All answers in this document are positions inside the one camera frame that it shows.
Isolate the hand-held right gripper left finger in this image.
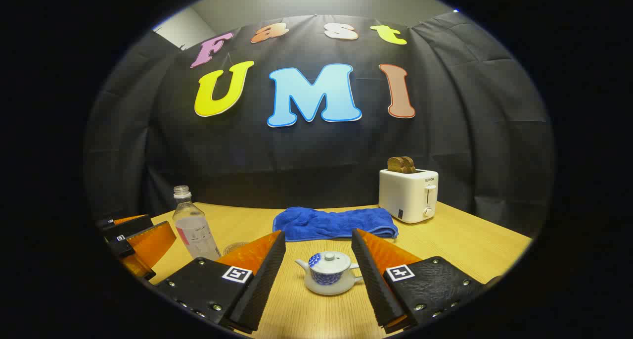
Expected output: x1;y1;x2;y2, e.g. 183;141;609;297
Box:
154;230;287;335

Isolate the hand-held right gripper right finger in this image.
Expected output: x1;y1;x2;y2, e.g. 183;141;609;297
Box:
352;229;488;335

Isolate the white blue-flowered teacup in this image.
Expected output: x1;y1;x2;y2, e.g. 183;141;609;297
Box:
295;259;364;296

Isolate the clear plastic water bottle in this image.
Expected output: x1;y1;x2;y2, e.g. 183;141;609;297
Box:
173;186;222;260

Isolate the blue folded towel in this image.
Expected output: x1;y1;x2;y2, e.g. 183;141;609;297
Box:
272;206;399;242

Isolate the white toaster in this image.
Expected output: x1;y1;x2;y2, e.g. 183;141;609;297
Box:
379;168;439;224

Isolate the black backdrop cloth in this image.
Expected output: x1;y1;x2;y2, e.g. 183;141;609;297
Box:
84;11;557;238

